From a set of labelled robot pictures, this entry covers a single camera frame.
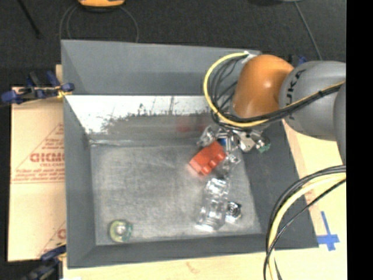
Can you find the red toy brick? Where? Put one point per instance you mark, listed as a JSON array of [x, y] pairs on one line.
[[208, 159]]

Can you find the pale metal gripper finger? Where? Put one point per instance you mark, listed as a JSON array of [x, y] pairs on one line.
[[231, 162], [207, 136]]

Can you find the grey metal bin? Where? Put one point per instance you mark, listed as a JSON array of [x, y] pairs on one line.
[[140, 179]]

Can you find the small silver round metal piece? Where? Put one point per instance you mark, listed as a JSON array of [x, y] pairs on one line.
[[233, 211]]

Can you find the brown cardboard board red print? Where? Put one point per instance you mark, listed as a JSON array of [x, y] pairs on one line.
[[35, 185]]

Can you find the clear plastic bottle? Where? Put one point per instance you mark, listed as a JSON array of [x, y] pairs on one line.
[[214, 203]]

